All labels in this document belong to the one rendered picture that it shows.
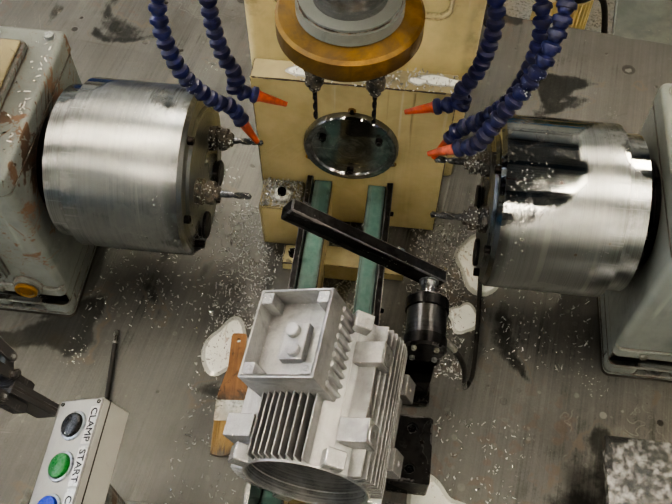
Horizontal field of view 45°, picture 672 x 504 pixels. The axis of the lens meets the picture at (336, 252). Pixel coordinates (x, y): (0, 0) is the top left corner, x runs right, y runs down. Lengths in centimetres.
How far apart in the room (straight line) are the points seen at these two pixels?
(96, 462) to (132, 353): 38
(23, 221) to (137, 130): 21
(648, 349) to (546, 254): 28
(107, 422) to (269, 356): 21
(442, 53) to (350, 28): 36
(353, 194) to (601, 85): 61
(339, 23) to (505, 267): 40
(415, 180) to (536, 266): 30
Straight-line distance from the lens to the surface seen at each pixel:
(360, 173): 132
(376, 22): 96
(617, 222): 111
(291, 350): 97
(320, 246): 128
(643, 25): 318
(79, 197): 116
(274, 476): 109
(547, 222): 109
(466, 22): 125
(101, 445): 102
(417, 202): 138
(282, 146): 130
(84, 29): 186
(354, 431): 95
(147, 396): 132
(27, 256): 129
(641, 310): 122
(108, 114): 116
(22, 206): 120
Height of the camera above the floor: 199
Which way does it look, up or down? 58 degrees down
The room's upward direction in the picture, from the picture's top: straight up
